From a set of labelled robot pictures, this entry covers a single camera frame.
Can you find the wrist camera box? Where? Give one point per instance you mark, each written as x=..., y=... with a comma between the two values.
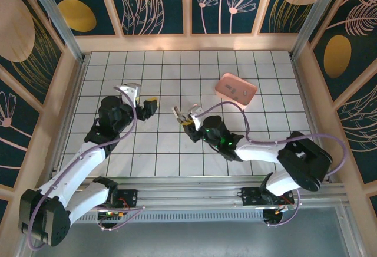
x=132, y=93
x=195, y=115

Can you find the aluminium side rail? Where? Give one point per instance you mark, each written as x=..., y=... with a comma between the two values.
x=75, y=92
x=304, y=92

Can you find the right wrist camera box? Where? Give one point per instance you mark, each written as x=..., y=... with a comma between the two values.
x=195, y=115

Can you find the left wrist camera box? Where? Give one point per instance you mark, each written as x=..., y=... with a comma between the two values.
x=132, y=93

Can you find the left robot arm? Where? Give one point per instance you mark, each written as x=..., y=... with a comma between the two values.
x=73, y=174

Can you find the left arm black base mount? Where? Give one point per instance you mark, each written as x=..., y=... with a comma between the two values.
x=129, y=195

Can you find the aluminium corner post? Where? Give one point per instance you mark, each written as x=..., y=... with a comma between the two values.
x=56, y=18
x=316, y=18

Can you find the pink plastic tray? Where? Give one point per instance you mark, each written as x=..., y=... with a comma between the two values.
x=235, y=84

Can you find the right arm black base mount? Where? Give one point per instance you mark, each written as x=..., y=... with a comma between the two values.
x=250, y=193

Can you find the long aluminium base rail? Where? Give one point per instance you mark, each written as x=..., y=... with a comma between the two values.
x=188, y=192

